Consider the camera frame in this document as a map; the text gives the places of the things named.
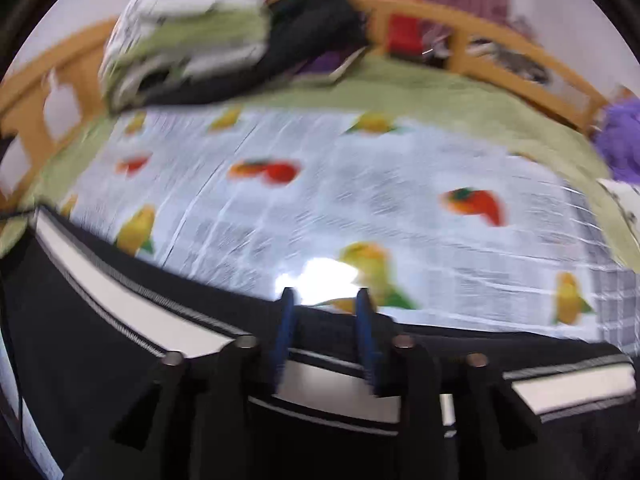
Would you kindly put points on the black pants with white waistband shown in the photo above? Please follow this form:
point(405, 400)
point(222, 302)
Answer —
point(75, 320)

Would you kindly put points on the green bed sheet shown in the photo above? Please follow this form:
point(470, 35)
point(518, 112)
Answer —
point(425, 95)

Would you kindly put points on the purple plush toy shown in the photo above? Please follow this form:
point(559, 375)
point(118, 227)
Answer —
point(622, 135)

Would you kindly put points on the red object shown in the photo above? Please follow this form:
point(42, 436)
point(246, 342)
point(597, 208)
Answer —
point(406, 35)

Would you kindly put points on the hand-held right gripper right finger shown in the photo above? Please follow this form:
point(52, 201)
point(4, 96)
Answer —
point(367, 342)

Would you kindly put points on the folded white green floral quilt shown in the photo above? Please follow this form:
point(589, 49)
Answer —
point(200, 35)

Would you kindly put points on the wooden bed frame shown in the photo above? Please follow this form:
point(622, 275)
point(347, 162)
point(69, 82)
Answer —
point(500, 35)

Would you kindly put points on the fruit print plastic tablecloth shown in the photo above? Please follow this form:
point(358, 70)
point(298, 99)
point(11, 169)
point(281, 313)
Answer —
point(350, 185)

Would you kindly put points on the black jacket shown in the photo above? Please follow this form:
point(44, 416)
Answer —
point(310, 25)

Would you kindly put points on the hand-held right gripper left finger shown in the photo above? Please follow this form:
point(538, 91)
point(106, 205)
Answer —
point(281, 332)

